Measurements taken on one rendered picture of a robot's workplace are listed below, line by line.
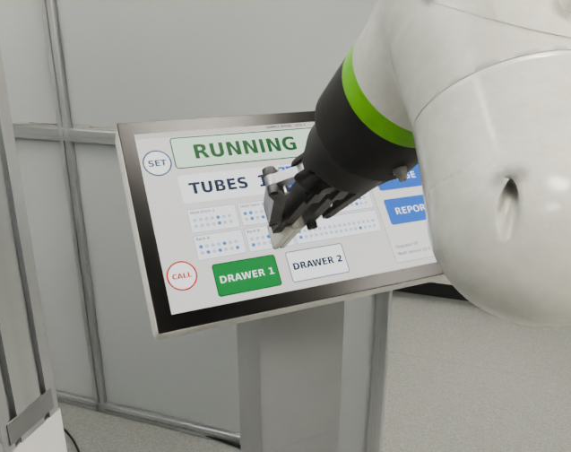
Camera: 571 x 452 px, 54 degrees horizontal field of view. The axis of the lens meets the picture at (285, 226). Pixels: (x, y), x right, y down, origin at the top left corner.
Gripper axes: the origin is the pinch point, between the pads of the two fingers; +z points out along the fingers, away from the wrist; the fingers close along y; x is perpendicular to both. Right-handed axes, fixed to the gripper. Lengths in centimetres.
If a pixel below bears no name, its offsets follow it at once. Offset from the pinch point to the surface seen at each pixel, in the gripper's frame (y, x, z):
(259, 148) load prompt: -7.1, -18.9, 17.6
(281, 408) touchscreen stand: -8.5, 18.9, 42.3
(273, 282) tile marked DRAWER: -3.7, 2.2, 17.4
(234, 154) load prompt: -2.8, -18.2, 17.6
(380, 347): -58, 11, 89
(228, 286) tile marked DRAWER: 2.9, 1.6, 17.4
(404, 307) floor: -134, -11, 188
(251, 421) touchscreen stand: -5, 20, 49
